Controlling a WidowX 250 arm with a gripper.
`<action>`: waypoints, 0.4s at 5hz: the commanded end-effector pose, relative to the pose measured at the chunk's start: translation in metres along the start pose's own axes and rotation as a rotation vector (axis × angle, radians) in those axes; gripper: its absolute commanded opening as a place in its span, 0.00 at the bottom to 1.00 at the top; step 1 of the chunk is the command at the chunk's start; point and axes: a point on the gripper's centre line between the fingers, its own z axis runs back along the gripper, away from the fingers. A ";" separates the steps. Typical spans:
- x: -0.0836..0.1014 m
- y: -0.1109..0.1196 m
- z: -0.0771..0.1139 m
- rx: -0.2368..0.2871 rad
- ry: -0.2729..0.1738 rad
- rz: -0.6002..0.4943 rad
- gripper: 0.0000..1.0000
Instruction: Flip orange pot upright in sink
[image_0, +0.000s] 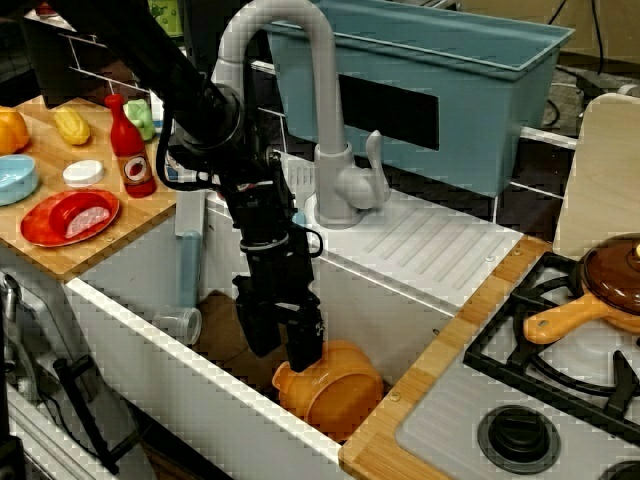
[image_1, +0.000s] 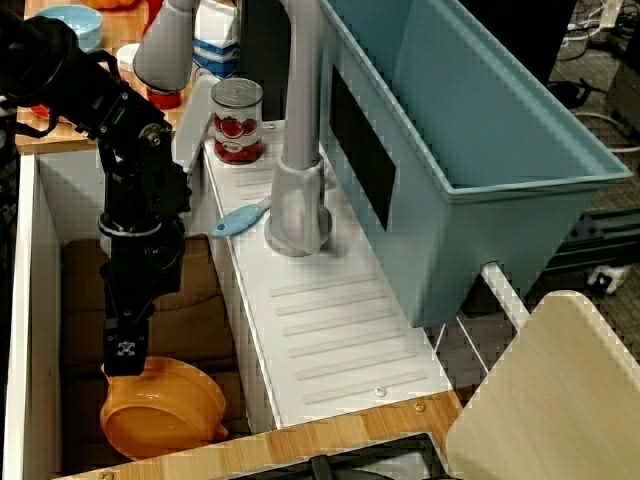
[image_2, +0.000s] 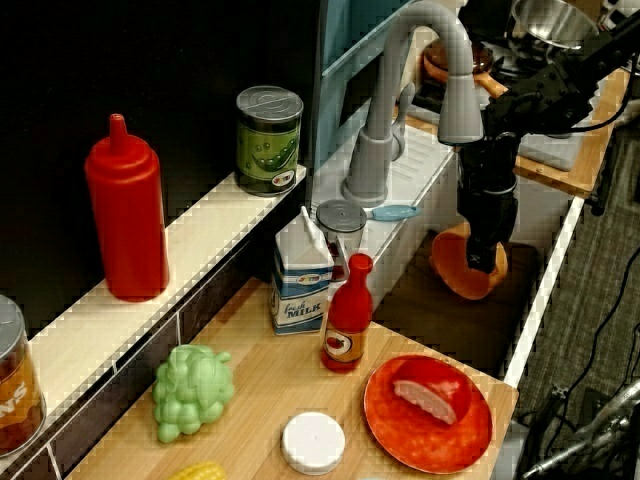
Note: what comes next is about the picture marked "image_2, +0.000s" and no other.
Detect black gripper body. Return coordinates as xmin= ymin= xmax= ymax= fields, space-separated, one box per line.
xmin=462 ymin=188 xmax=519 ymax=249

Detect white ledge shelf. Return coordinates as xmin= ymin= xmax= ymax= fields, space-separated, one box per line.
xmin=27 ymin=164 xmax=307 ymax=416

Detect red toy meat slice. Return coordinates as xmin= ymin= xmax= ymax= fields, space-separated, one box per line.
xmin=391 ymin=358 xmax=473 ymax=427

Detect orange toy pot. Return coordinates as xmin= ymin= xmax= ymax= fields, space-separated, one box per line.
xmin=430 ymin=221 xmax=509 ymax=301

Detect white sink basin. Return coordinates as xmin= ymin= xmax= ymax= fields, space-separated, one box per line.
xmin=314 ymin=122 xmax=585 ymax=389

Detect blue white milk carton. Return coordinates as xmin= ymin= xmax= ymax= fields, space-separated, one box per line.
xmin=271 ymin=205 xmax=336 ymax=337

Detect white round lid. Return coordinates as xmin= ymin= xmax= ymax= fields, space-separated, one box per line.
xmin=281 ymin=411 xmax=347 ymax=476

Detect orange label beans can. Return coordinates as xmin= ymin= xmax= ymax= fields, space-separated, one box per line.
xmin=0 ymin=293 xmax=48 ymax=457

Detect small grey lid can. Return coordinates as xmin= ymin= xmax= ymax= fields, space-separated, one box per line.
xmin=315 ymin=199 xmax=369 ymax=251

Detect orange plate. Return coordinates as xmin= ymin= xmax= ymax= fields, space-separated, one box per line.
xmin=363 ymin=354 xmax=494 ymax=475

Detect copper pan with orange handle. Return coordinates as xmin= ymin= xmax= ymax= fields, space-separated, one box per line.
xmin=422 ymin=38 xmax=509 ymax=99

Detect red ketchup squeeze bottle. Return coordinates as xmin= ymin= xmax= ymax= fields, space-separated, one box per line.
xmin=83 ymin=113 xmax=171 ymax=302

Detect light blue utensil handle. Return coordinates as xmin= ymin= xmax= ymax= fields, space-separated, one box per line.
xmin=365 ymin=203 xmax=422 ymax=222

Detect wooden board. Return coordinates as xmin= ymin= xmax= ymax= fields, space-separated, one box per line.
xmin=512 ymin=67 xmax=631 ymax=199

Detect grey toy faucet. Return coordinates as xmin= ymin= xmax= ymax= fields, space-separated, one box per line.
xmin=341 ymin=0 xmax=484 ymax=209

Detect black cable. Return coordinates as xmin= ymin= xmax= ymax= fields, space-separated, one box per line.
xmin=517 ymin=239 xmax=640 ymax=426

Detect metal stand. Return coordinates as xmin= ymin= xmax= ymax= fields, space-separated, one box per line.
xmin=522 ymin=379 xmax=640 ymax=480

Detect red tomato sauce bottle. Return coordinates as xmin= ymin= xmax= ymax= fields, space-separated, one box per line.
xmin=321 ymin=252 xmax=375 ymax=375

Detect steel bowl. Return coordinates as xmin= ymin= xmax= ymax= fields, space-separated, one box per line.
xmin=508 ymin=0 xmax=600 ymax=50

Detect green peas can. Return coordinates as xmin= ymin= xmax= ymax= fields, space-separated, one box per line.
xmin=235 ymin=85 xmax=305 ymax=198

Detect yellow toy corn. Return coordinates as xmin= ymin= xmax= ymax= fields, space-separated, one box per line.
xmin=166 ymin=461 xmax=227 ymax=480

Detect blue panel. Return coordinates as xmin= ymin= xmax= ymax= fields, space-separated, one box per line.
xmin=304 ymin=0 xmax=426 ymax=204

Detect green toy grapes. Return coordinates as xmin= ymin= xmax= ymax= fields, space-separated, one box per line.
xmin=152 ymin=343 xmax=236 ymax=444

